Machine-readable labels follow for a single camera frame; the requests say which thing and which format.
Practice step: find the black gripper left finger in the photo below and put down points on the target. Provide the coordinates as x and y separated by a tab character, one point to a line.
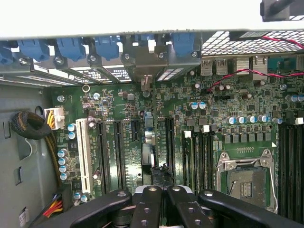
147	209

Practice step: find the green motherboard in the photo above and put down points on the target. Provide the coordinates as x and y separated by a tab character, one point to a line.
133	154

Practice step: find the CPU socket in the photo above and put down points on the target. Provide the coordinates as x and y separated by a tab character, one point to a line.
247	180

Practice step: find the blue card retention clip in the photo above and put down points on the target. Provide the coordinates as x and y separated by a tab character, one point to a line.
71	48
183	44
33	50
107	47
4	55

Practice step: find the white expansion slot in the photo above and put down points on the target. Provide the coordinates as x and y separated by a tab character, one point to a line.
84	154

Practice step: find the white power connector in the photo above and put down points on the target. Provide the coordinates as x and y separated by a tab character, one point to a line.
57	118

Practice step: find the open black PC case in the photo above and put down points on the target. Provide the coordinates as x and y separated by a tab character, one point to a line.
225	44

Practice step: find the short black expansion slot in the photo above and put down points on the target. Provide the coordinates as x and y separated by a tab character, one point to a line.
135	130

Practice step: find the black RAM slot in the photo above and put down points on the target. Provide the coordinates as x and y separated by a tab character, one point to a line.
205	161
291	166
299	166
197	161
283	166
212	161

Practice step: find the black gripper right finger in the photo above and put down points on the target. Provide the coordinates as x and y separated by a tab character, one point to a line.
190	209

